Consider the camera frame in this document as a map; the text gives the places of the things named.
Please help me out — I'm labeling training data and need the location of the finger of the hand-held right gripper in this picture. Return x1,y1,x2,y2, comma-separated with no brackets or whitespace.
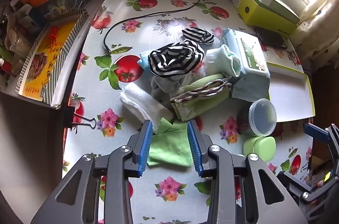
303,122,339,159
277,171,339,224

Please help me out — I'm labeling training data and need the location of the white mint sock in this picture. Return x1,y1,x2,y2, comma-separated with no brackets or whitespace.
205,44,242,78

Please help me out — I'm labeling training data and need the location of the black binder clip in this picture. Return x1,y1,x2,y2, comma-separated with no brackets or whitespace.
63,106,97,130

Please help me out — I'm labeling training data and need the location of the lime green cardboard box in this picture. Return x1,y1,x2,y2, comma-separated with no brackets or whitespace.
233,0,300,35

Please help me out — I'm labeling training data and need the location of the wet wipes pack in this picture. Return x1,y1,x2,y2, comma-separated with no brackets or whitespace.
221,28,271,79

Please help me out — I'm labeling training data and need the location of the grey blue cloth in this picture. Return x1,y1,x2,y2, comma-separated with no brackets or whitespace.
232,76,271,103

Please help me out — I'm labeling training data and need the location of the pile of household clutter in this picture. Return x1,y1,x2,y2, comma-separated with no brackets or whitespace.
0,0,90,89

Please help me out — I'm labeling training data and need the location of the clear round plastic container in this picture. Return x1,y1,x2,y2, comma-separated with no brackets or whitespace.
237,98,277,136

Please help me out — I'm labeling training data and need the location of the white towel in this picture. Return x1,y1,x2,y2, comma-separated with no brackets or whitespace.
119,83,174,126

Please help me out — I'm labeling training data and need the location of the light green plastic case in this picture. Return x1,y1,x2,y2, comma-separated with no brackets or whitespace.
243,136,276,161

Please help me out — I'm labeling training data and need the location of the white and green box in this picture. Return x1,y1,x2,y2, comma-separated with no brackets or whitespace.
240,0,301,24

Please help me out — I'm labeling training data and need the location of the small striped sock ball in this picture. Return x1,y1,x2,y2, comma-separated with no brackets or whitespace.
182,27,214,45

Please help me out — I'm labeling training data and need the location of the black power cable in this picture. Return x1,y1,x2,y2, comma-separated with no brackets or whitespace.
104,0,204,55

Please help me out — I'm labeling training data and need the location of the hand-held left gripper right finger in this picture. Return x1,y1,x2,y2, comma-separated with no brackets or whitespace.
187,120,309,224

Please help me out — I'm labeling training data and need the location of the white tray with lime rim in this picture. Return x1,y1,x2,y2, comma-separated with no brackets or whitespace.
265,62,316,122

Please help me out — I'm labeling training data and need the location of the green cleaning cloth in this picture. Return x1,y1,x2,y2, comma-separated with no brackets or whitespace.
147,118,194,167

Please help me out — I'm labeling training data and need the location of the yellow printed food box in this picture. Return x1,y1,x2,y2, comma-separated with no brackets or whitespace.
16,11,90,110

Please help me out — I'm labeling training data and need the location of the black white striped cloth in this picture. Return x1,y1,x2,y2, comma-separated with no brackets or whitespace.
148,39,205,79

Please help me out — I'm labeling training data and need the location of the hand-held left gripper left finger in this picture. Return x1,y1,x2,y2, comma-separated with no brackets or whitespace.
30,119,154,224

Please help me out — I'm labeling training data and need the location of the cream curtain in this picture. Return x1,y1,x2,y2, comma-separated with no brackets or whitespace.
291,0,339,71

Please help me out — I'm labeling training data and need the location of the green pouch with braided cord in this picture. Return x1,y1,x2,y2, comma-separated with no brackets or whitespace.
169,74,233,121

